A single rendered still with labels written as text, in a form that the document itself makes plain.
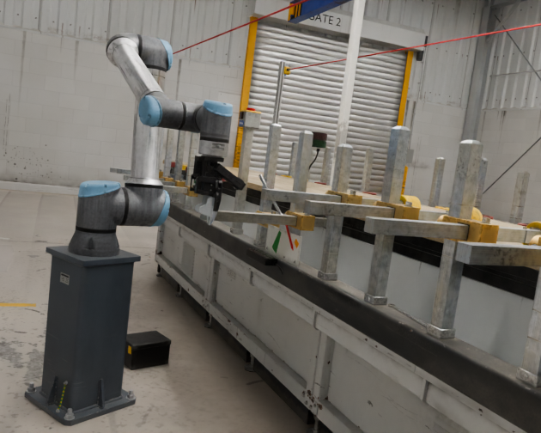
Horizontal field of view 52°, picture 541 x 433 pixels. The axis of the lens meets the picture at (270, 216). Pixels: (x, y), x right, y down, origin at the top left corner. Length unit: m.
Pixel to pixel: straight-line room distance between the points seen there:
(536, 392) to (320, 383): 1.17
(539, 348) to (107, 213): 1.55
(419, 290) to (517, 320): 0.34
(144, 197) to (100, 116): 7.28
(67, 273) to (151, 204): 0.40
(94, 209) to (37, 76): 7.37
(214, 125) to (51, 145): 7.82
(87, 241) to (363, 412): 1.16
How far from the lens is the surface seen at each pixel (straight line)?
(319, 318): 1.78
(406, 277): 1.73
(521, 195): 2.60
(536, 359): 1.15
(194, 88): 9.70
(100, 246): 2.16
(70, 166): 9.44
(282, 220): 1.83
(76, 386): 2.26
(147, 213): 2.20
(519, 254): 0.97
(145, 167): 2.22
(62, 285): 2.23
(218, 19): 9.97
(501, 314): 1.48
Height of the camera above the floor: 1.06
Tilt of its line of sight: 7 degrees down
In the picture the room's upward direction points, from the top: 7 degrees clockwise
